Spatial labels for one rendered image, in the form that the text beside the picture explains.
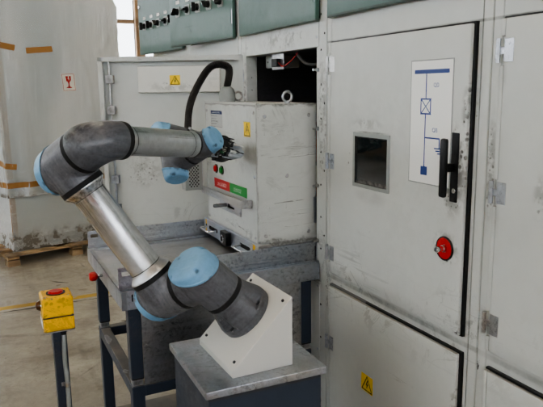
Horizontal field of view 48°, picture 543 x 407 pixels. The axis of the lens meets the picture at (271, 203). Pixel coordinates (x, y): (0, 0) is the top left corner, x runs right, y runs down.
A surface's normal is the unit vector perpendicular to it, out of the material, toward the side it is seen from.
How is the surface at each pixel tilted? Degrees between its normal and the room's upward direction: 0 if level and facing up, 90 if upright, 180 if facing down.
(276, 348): 90
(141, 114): 90
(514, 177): 90
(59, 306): 91
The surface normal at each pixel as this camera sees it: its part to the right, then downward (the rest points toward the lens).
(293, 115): 0.43, 0.16
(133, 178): -0.07, 0.18
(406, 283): -0.90, 0.09
